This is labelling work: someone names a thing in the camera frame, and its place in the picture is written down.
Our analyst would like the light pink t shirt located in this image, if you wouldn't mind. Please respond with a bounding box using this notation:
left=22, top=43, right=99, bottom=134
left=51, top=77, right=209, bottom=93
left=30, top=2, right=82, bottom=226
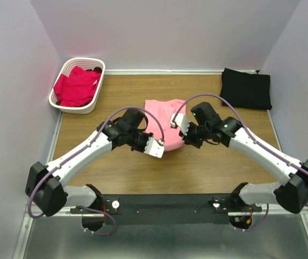
left=144, top=99, right=184, bottom=152

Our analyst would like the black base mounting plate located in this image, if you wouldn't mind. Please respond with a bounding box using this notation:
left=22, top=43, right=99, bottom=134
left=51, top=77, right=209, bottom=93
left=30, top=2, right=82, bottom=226
left=70, top=194, right=262, bottom=230

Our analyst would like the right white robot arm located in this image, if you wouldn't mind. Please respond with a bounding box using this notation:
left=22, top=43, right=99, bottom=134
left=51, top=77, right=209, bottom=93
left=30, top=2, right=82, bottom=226
left=171, top=102, right=308, bottom=214

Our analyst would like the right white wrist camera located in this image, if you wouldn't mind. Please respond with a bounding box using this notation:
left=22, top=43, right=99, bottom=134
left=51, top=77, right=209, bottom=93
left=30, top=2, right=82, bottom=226
left=170, top=113, right=190, bottom=135

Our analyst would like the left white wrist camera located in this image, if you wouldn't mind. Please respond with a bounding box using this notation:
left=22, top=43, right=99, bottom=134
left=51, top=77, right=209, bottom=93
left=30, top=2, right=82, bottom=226
left=143, top=137, right=165, bottom=158

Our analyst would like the white plastic laundry basket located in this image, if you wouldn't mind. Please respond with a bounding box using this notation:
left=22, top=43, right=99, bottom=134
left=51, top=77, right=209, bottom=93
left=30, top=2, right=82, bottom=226
left=48, top=57, right=105, bottom=114

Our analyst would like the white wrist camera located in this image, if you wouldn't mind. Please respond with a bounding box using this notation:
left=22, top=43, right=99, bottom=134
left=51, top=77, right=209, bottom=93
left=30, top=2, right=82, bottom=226
left=143, top=137, right=165, bottom=158
left=170, top=113, right=190, bottom=135

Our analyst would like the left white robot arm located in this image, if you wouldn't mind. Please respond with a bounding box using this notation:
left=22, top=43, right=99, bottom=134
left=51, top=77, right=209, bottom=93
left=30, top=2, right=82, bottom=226
left=25, top=106, right=165, bottom=219

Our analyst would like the red t shirt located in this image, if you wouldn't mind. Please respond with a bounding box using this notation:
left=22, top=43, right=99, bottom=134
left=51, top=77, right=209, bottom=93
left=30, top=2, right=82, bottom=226
left=53, top=66, right=102, bottom=107

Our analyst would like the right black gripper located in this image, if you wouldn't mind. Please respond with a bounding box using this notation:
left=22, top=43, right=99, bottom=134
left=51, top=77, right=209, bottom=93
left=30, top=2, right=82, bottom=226
left=178, top=120, right=210, bottom=149

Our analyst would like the aluminium frame rail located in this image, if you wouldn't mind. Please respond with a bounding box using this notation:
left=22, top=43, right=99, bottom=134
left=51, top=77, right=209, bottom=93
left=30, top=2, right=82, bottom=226
left=27, top=186, right=308, bottom=218

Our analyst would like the folded black t shirt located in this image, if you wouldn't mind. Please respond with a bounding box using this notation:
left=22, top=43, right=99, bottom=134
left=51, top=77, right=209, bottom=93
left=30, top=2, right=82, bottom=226
left=220, top=68, right=272, bottom=110

